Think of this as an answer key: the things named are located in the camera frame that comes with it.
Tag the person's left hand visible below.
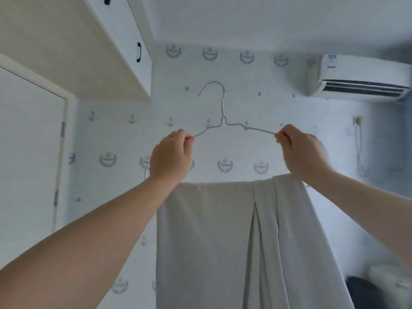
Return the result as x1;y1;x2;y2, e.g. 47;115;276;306
149;129;195;183

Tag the person's right hand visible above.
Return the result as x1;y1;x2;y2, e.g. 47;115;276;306
274;124;332;184

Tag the silver wire clothes hanger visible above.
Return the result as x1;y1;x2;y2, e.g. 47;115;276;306
144;81;311;188

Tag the person's left forearm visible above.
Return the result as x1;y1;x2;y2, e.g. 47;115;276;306
0;176;182;309

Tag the person's right forearm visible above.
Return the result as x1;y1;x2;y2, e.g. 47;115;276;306
303;169;412;277

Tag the grey cloth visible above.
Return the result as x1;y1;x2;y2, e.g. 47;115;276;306
155;173;356;309

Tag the white overhead cabinet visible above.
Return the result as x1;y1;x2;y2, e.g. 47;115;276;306
0;0;153;103

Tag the white door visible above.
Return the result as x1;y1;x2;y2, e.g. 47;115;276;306
0;53;70;271

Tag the white power cable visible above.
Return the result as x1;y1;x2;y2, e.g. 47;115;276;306
355;124;367;177

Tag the white wall air conditioner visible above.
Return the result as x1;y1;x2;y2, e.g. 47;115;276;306
305;54;411;103

